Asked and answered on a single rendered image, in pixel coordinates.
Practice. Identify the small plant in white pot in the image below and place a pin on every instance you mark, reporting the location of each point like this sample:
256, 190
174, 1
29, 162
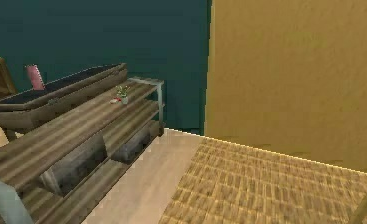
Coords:
123, 93

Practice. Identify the small red and white object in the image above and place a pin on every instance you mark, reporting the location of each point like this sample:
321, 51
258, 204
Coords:
115, 100

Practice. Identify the wooden slatted shelf unit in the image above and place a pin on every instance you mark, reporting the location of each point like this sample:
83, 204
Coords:
74, 128

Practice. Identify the pink book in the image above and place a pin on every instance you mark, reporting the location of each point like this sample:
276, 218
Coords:
36, 77

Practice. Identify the pale grey curved object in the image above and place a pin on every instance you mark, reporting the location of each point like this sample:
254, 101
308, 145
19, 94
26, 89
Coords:
7, 203

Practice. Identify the olive slanted pole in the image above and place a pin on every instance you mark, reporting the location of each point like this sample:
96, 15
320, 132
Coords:
364, 205

